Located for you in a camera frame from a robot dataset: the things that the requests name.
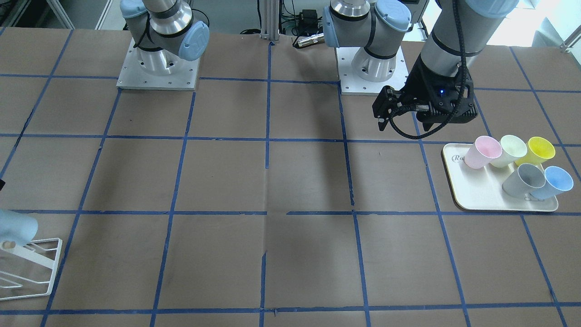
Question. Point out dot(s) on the white wire cup rack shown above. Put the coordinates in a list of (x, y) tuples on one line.
[(29, 271)]

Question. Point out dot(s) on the aluminium frame post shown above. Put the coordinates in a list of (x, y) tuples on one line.
[(270, 20)]

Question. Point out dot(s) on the pale green plastic cup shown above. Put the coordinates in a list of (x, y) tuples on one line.
[(513, 148)]

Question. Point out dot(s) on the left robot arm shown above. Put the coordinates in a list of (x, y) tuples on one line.
[(459, 35)]

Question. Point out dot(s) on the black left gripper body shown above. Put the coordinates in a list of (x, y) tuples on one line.
[(418, 81)]

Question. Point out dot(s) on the light blue plastic cup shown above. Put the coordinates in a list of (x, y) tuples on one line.
[(17, 228)]

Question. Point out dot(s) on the cream white serving tray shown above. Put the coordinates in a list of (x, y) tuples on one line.
[(481, 189)]

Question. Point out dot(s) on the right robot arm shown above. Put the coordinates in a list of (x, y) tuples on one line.
[(165, 33)]

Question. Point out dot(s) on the yellow plastic cup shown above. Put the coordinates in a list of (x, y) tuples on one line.
[(539, 150)]

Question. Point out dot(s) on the pink plastic cup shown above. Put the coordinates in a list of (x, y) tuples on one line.
[(484, 150)]

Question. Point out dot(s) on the grey plastic cup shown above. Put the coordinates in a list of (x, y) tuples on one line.
[(525, 179)]

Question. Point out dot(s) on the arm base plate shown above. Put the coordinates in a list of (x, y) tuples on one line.
[(362, 74), (161, 70)]

